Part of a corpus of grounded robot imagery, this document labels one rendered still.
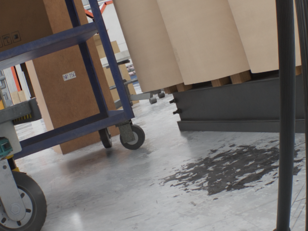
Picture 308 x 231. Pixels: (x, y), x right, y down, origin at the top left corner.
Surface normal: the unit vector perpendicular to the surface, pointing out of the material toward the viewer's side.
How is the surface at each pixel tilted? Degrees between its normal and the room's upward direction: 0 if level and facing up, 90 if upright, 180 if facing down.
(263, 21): 90
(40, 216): 87
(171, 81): 90
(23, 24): 90
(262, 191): 0
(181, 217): 0
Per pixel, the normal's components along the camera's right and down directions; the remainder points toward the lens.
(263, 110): -0.89, 0.32
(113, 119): 0.32, -0.03
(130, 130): -0.19, 0.15
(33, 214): -0.36, -0.29
